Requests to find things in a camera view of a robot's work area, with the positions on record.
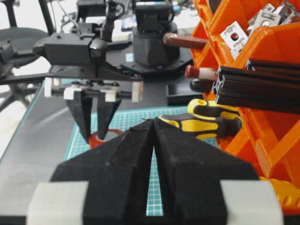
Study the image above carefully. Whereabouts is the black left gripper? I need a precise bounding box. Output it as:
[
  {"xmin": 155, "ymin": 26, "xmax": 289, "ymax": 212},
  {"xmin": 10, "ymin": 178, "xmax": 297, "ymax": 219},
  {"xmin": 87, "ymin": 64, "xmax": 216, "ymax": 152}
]
[{"xmin": 0, "ymin": 64, "xmax": 143, "ymax": 143}]

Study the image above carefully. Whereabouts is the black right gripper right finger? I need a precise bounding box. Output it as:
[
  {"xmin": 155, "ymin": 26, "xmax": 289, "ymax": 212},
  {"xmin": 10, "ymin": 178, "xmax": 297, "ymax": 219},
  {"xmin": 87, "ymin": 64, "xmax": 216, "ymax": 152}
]
[{"xmin": 153, "ymin": 118, "xmax": 285, "ymax": 225}]

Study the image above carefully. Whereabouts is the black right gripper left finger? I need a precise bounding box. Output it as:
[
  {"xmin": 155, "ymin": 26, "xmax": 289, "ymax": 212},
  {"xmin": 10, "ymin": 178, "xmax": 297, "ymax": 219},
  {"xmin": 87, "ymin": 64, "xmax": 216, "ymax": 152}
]
[{"xmin": 26, "ymin": 120, "xmax": 154, "ymax": 225}]

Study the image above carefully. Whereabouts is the red vinyl tape roll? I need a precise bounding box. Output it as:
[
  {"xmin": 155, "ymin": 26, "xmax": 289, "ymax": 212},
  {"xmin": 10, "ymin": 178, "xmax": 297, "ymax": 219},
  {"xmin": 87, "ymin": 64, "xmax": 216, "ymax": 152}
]
[{"xmin": 89, "ymin": 129, "xmax": 123, "ymax": 149}]

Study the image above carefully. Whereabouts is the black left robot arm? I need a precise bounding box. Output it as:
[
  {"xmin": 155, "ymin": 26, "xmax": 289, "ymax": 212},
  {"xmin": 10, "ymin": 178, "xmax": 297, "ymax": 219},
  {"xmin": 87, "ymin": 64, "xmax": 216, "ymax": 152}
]
[{"xmin": 0, "ymin": 0, "xmax": 143, "ymax": 143}]

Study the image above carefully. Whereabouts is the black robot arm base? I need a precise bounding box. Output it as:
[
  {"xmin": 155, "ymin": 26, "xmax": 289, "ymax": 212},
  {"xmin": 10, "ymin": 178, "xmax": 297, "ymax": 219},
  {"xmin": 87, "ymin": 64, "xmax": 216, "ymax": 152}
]
[{"xmin": 122, "ymin": 0, "xmax": 192, "ymax": 75}]

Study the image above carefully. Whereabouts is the green cutting mat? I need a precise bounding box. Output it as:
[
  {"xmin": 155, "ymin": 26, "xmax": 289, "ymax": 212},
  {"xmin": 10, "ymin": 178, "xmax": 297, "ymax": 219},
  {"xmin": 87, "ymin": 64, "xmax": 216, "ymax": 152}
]
[{"xmin": 64, "ymin": 106, "xmax": 218, "ymax": 217}]

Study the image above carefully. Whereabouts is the large yellow black screwdriver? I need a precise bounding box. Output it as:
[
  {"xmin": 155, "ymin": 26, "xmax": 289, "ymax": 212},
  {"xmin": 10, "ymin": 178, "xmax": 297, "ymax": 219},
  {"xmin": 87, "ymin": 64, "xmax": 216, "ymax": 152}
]
[{"xmin": 159, "ymin": 113, "xmax": 242, "ymax": 139}]

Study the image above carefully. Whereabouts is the small yellow black screwdriver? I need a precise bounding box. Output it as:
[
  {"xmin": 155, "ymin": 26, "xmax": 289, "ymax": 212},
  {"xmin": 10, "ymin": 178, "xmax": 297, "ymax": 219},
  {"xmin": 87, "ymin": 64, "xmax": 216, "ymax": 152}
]
[{"xmin": 187, "ymin": 98, "xmax": 240, "ymax": 120}]

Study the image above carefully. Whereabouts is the orange bin with screwdrivers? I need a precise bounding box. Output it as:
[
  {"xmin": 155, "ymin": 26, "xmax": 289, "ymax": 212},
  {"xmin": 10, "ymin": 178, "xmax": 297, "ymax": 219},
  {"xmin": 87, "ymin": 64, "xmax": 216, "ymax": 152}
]
[{"xmin": 202, "ymin": 92, "xmax": 265, "ymax": 174}]

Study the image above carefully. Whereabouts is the black tray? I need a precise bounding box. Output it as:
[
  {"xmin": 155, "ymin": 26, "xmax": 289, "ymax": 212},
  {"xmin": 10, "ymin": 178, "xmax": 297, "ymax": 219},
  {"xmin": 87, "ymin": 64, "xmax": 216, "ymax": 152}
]
[{"xmin": 166, "ymin": 83, "xmax": 204, "ymax": 105}]

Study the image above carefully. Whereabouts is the orange bin top left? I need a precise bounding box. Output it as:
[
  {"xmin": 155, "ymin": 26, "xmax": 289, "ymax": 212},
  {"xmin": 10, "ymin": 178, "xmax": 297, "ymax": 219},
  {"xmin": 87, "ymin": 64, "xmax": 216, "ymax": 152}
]
[{"xmin": 217, "ymin": 22, "xmax": 300, "ymax": 183}]

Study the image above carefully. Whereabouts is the black office chair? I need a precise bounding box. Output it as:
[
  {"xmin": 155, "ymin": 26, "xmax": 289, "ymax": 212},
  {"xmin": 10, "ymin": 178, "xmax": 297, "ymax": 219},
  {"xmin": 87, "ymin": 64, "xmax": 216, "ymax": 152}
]
[{"xmin": 0, "ymin": 0, "xmax": 54, "ymax": 111}]

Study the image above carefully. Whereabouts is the orange bin top right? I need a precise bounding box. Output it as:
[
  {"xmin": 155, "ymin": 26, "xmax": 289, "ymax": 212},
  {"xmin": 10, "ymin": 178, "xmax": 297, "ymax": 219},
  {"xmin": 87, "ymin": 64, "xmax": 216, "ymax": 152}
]
[{"xmin": 259, "ymin": 177, "xmax": 300, "ymax": 215}]

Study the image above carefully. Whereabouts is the black aluminium extrusion upper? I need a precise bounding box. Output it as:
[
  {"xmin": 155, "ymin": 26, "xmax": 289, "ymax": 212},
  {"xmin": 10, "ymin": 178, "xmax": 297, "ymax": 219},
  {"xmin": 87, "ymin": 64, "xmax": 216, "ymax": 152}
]
[{"xmin": 212, "ymin": 66, "xmax": 300, "ymax": 114}]

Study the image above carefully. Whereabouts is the black aluminium extrusion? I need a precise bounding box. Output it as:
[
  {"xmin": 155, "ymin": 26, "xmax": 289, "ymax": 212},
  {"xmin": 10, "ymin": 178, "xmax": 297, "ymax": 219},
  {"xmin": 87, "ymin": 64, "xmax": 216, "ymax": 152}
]
[
  {"xmin": 212, "ymin": 66, "xmax": 300, "ymax": 114},
  {"xmin": 246, "ymin": 59, "xmax": 300, "ymax": 71}
]

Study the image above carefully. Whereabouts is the black aluminium extrusion lower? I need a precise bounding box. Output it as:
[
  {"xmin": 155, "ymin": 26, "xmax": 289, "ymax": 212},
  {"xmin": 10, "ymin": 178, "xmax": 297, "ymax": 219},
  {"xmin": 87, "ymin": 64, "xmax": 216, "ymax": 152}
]
[{"xmin": 246, "ymin": 59, "xmax": 300, "ymax": 71}]

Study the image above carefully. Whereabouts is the silver corner brackets pile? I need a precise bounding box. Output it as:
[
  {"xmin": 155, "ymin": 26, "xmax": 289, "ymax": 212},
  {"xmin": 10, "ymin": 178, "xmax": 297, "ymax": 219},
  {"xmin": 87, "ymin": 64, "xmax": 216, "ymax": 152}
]
[{"xmin": 220, "ymin": 0, "xmax": 300, "ymax": 59}]

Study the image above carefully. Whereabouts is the orange bin with brackets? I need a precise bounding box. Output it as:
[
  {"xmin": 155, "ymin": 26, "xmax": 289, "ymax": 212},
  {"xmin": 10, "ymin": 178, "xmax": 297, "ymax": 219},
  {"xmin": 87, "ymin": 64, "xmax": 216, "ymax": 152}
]
[{"xmin": 209, "ymin": 0, "xmax": 300, "ymax": 68}]

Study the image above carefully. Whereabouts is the black tool handle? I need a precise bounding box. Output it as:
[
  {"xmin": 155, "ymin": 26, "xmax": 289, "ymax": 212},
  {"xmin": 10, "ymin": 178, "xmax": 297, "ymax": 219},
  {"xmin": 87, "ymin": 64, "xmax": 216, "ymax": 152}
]
[{"xmin": 190, "ymin": 79, "xmax": 213, "ymax": 93}]

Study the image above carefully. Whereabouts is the red wooden tool handle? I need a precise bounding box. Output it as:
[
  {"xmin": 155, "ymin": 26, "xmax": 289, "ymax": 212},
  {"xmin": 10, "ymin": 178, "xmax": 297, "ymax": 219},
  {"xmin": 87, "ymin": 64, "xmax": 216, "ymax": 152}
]
[{"xmin": 185, "ymin": 65, "xmax": 218, "ymax": 81}]

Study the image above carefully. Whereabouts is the brown wooden tool handle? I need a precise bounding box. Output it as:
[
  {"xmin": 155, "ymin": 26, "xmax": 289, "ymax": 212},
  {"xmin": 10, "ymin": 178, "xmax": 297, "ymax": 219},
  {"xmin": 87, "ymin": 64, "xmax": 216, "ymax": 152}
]
[{"xmin": 163, "ymin": 33, "xmax": 208, "ymax": 50}]

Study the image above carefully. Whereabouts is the orange bin with wooden handles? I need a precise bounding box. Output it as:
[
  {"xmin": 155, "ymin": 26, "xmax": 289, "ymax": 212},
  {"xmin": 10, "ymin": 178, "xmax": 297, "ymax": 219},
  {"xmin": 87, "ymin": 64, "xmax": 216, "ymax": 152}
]
[{"xmin": 191, "ymin": 0, "xmax": 218, "ymax": 69}]

